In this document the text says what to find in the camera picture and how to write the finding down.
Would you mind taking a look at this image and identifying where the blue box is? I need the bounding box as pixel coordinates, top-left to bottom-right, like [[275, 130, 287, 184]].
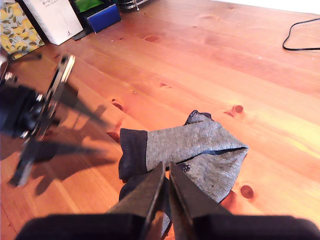
[[83, 3, 122, 33]]

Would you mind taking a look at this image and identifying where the grey sock dark cuff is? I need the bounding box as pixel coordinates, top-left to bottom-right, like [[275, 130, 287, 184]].
[[118, 147, 250, 240], [118, 109, 250, 181]]

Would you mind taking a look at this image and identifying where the green packet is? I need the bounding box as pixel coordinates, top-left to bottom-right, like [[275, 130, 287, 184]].
[[74, 0, 103, 13]]

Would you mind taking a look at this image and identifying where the black security camera cable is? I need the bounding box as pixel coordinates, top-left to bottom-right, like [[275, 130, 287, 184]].
[[282, 17, 320, 52]]

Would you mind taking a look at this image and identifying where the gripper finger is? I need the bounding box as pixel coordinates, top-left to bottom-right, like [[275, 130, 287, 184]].
[[169, 162, 234, 240], [53, 81, 108, 125], [24, 139, 104, 164], [107, 162, 167, 240]]

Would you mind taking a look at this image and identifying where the black flat item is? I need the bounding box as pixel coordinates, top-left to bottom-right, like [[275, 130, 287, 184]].
[[71, 27, 95, 41]]

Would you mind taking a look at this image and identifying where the lemon print box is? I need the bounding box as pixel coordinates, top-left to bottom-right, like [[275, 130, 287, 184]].
[[0, 2, 46, 60]]

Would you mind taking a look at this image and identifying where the white printed box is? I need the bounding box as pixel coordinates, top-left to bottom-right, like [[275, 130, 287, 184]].
[[23, 0, 85, 46]]

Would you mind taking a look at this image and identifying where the round metal utensil holder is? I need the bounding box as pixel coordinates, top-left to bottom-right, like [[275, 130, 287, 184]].
[[117, 0, 151, 11]]

